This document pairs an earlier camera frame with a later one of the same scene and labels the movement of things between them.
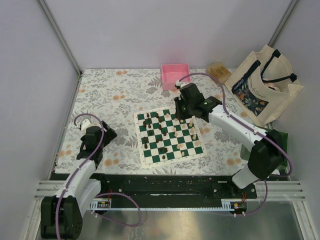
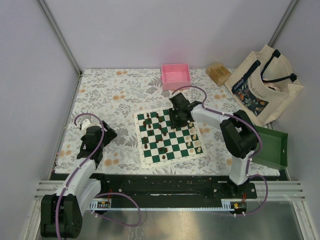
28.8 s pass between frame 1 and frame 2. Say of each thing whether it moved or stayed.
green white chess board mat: stayed
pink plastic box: stayed
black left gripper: stayed
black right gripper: moved
